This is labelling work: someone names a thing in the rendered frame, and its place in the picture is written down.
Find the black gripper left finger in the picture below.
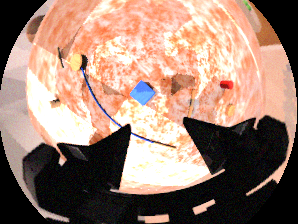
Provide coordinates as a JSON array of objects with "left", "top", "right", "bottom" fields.
[{"left": 57, "top": 123, "right": 132, "bottom": 190}]

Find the blue block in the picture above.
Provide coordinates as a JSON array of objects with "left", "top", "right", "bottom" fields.
[{"left": 129, "top": 80, "right": 156, "bottom": 107}]

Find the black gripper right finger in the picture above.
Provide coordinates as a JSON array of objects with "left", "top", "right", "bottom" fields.
[{"left": 182, "top": 116, "right": 257, "bottom": 176}]

